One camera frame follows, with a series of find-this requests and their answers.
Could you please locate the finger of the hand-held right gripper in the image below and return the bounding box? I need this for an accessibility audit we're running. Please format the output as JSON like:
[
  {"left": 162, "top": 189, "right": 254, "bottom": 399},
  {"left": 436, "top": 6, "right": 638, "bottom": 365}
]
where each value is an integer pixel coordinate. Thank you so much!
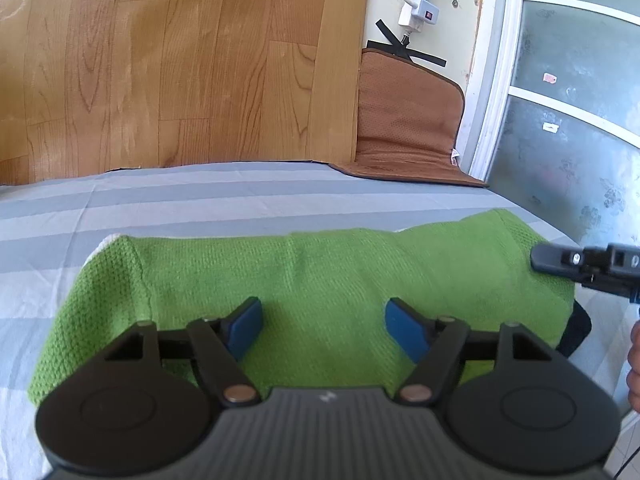
[{"left": 530, "top": 243, "right": 588, "bottom": 277}]

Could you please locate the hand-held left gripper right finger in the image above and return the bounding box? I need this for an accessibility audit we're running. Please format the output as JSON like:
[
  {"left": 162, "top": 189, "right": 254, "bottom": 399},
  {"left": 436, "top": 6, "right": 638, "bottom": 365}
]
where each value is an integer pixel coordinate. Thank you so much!
[{"left": 384, "top": 297, "right": 553, "bottom": 405}]

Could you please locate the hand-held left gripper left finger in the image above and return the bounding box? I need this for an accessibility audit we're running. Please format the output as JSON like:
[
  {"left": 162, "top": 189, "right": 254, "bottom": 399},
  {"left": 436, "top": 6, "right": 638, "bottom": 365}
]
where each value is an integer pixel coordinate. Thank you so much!
[{"left": 104, "top": 296, "right": 262, "bottom": 406}]

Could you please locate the navy and green knit sweater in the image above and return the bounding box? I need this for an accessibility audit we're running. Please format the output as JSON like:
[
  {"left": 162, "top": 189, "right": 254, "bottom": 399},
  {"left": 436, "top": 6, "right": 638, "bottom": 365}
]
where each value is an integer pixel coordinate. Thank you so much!
[{"left": 27, "top": 208, "right": 593, "bottom": 408}]

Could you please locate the person's right hand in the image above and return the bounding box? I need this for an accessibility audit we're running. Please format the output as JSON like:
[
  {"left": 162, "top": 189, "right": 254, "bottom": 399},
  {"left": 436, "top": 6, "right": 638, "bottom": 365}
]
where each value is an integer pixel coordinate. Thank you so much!
[{"left": 626, "top": 317, "right": 640, "bottom": 414}]

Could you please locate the blue striped bed sheet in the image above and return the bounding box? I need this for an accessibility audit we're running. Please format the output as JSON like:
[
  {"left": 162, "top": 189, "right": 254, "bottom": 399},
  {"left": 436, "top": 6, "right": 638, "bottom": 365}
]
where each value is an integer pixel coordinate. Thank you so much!
[{"left": 0, "top": 160, "right": 640, "bottom": 480}]

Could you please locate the frosted glass door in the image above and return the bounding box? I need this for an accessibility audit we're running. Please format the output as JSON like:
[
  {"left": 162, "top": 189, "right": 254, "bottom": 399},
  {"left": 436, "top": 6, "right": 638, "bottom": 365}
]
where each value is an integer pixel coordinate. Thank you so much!
[{"left": 487, "top": 0, "right": 640, "bottom": 253}]

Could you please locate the brown perforated mat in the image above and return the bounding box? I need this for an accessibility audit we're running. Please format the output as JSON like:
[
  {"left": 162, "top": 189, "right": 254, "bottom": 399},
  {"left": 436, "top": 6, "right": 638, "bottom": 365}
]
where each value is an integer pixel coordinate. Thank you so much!
[{"left": 327, "top": 47, "right": 490, "bottom": 189}]

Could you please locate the black tape strip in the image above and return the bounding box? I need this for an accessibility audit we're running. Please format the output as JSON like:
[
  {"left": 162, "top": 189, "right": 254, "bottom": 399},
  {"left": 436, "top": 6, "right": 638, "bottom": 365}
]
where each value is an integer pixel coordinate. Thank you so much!
[
  {"left": 376, "top": 20, "right": 447, "bottom": 68},
  {"left": 366, "top": 39, "right": 417, "bottom": 59}
]

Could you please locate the wood-pattern vinyl sheet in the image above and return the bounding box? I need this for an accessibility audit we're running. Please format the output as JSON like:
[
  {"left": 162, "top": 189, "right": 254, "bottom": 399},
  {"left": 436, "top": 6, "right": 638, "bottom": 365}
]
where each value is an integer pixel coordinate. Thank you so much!
[{"left": 0, "top": 0, "right": 373, "bottom": 186}]

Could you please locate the thin black cable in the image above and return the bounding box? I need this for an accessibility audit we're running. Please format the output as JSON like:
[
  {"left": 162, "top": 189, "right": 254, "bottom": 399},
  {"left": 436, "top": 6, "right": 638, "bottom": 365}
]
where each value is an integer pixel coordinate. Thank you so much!
[{"left": 611, "top": 410, "right": 640, "bottom": 480}]

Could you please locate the white door frame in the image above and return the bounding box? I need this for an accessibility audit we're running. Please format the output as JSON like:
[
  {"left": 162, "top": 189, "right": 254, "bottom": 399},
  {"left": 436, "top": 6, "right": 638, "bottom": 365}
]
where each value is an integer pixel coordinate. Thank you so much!
[{"left": 467, "top": 0, "right": 526, "bottom": 182}]

